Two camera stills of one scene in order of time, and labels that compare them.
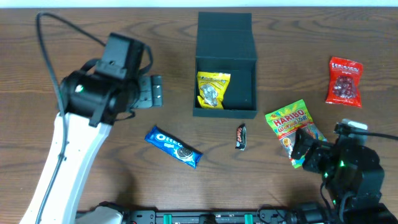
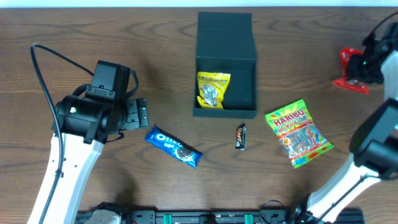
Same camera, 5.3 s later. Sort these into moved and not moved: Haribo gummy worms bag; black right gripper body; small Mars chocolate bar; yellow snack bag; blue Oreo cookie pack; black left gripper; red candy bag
Moved: red candy bag; black right gripper body; black left gripper
Not moved: yellow snack bag; blue Oreo cookie pack; Haribo gummy worms bag; small Mars chocolate bar
